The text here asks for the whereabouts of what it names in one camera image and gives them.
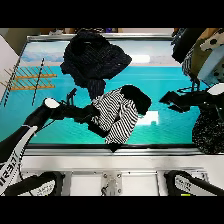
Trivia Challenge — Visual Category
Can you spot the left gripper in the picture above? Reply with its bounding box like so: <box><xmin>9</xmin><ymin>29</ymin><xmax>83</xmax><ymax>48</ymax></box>
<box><xmin>59</xmin><ymin>103</ymin><xmax>101</xmax><ymax>126</ymax></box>

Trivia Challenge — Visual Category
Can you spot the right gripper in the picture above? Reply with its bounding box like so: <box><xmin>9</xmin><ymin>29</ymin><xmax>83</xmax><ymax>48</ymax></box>
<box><xmin>159</xmin><ymin>91</ymin><xmax>205</xmax><ymax>114</ymax></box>

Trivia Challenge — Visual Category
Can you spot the black and white striped garment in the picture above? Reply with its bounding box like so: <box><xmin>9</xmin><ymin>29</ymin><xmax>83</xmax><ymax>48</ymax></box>
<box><xmin>87</xmin><ymin>84</ymin><xmax>153</xmax><ymax>154</ymax></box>

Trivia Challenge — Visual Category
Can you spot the black speckled garment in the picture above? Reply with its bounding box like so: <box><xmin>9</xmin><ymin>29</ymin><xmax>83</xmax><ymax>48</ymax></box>
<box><xmin>192</xmin><ymin>105</ymin><xmax>224</xmax><ymax>155</ymax></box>

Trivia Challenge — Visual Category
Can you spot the dark navy garment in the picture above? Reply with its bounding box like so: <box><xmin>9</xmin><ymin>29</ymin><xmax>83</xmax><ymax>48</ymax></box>
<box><xmin>59</xmin><ymin>29</ymin><xmax>133</xmax><ymax>102</ymax></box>

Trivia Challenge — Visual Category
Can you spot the mustard spotted garment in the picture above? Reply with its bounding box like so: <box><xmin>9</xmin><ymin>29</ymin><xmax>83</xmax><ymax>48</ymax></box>
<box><xmin>190</xmin><ymin>27</ymin><xmax>224</xmax><ymax>88</ymax></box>

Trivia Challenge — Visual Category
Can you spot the silver frame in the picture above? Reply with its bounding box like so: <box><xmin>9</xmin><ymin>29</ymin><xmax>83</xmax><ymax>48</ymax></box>
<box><xmin>0</xmin><ymin>32</ymin><xmax>224</xmax><ymax>197</ymax></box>

